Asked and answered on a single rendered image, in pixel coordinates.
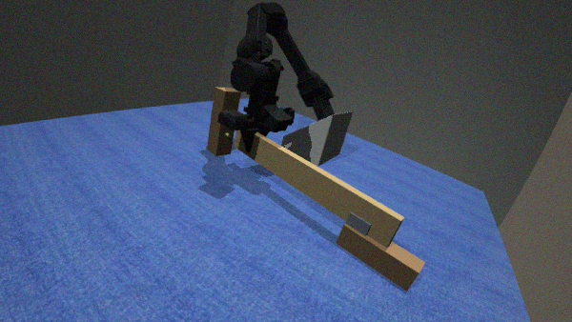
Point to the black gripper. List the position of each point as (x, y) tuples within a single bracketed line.
[(237, 121)]

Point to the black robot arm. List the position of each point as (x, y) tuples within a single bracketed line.
[(250, 74)]

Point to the long tan wooden bar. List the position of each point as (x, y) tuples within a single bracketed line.
[(331, 193)]

